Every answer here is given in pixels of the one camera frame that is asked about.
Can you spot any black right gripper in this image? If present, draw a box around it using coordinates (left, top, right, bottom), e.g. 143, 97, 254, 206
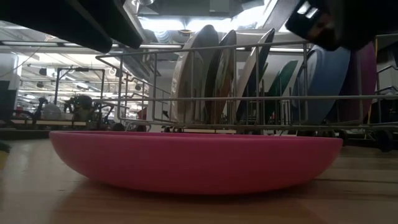
285, 0, 398, 52

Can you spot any blue plate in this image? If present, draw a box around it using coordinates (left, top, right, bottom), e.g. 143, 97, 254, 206
291, 45, 351, 125

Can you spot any purple plate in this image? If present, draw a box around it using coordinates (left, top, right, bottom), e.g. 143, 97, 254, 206
337, 42, 377, 124

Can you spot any dark green plate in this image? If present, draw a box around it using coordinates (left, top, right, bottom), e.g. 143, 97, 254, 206
264, 60, 299, 119

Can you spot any white plate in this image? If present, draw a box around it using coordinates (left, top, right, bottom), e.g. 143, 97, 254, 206
170, 24, 220, 124

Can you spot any black plate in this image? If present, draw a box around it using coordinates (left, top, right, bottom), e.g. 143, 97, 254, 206
203, 29, 238, 125

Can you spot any long ceiling light strip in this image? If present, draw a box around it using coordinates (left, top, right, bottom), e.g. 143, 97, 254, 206
0, 39, 312, 54

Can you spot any background robot workbench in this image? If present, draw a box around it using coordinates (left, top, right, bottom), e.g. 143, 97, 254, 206
0, 95, 125, 133

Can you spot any magenta plate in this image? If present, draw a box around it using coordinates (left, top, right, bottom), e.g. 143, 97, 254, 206
49, 130, 343, 196

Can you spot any black background rig frame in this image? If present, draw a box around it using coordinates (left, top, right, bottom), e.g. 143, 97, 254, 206
53, 66, 106, 106

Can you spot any grey wire dish rack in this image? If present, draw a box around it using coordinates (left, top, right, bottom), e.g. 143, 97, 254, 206
95, 32, 398, 153

